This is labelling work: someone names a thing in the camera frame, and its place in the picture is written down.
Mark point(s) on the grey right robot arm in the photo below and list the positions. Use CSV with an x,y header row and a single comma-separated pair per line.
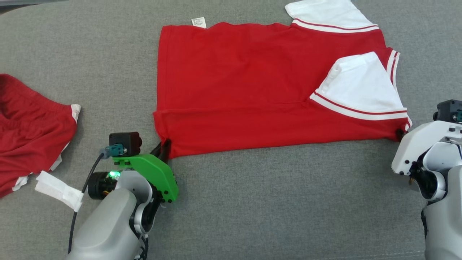
x,y
444,202

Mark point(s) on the red and white jersey shirt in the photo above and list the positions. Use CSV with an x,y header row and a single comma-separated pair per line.
x,y
234,83

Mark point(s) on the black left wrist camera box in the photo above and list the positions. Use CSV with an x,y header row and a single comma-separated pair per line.
x,y
124,141

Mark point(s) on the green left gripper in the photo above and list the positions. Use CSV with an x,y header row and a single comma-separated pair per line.
x,y
155,175

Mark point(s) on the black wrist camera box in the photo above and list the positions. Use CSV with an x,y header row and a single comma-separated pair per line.
x,y
124,141
449,110

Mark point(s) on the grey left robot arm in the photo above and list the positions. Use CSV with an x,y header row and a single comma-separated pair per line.
x,y
108,224

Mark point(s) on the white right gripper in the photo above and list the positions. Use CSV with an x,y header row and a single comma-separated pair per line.
x,y
422,139

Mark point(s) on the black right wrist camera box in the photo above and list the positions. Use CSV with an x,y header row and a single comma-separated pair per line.
x,y
449,110

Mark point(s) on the red shorts with white trim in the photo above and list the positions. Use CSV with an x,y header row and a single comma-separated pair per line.
x,y
25,144

